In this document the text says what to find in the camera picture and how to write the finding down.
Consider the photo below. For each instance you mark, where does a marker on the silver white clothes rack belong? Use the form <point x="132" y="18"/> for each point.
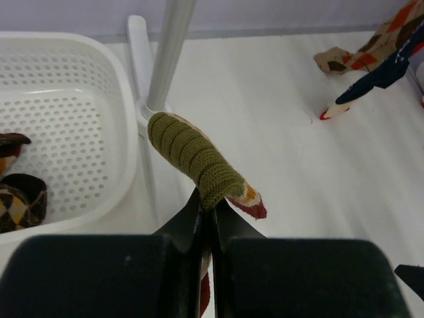
<point x="153" y="74"/>

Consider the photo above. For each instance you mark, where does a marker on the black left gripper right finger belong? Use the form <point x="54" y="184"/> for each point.
<point x="255" y="276"/>

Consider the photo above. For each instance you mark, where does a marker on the beige orange argyle sock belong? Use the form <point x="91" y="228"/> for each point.
<point x="389" y="36"/>

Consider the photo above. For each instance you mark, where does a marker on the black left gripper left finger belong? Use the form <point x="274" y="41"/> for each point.
<point x="157" y="275"/>

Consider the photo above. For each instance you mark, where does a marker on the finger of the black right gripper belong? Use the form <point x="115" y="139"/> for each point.
<point x="411" y="282"/>

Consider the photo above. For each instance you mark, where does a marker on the navy sock beige toe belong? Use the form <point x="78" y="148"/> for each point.
<point x="388" y="72"/>

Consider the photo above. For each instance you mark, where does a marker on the white perforated plastic basket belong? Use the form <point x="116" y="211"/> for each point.
<point x="70" y="95"/>

